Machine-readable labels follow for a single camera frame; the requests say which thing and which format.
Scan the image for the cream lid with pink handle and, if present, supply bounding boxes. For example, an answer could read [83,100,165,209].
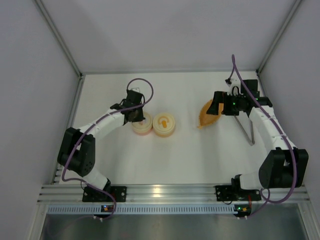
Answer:
[131,111,153,130]

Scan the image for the cream lid with orange handle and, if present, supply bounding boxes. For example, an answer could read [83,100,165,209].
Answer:
[152,112,176,132]

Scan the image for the stainless steel tongs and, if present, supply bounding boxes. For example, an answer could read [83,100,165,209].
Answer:
[233,113,255,146]

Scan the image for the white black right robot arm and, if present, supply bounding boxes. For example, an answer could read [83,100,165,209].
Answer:
[205,78,309,191]

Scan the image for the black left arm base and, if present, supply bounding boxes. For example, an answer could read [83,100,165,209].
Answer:
[82,185,127,203]

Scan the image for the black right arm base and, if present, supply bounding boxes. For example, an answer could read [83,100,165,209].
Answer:
[214,185,262,202]

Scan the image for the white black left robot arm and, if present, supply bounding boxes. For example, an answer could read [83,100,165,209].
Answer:
[57,89,145,195]

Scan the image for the fish-shaped woven bamboo tray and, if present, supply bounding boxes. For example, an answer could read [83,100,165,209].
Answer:
[197,99,224,129]

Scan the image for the pink-based bowl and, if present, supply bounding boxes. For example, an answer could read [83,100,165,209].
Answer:
[133,128,152,136]

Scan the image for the orange-based bowl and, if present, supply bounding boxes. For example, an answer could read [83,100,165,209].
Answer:
[153,128,175,138]

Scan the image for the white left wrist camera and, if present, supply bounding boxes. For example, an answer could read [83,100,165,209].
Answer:
[131,87,141,93]

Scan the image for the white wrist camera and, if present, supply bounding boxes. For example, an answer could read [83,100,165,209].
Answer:
[131,87,141,93]
[225,78,241,96]

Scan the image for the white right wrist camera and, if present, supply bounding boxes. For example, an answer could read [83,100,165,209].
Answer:
[225,78,241,96]

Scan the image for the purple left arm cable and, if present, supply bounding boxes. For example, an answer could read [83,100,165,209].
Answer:
[61,78,154,221]

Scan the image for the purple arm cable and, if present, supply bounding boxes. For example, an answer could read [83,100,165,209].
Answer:
[61,78,154,221]
[228,54,298,221]

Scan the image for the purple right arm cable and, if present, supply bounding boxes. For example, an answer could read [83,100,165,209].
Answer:
[228,54,298,221]

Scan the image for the slotted grey cable duct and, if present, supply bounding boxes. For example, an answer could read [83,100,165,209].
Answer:
[46,204,301,215]

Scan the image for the right aluminium frame post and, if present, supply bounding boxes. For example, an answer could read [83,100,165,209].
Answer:
[256,0,304,75]

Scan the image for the aluminium frame post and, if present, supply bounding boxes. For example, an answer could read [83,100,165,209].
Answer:
[256,0,304,75]
[33,0,83,79]

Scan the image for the aluminium mounting rail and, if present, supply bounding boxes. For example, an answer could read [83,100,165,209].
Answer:
[37,183,311,204]

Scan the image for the left aluminium frame post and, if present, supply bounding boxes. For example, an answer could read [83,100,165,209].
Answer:
[33,0,83,79]

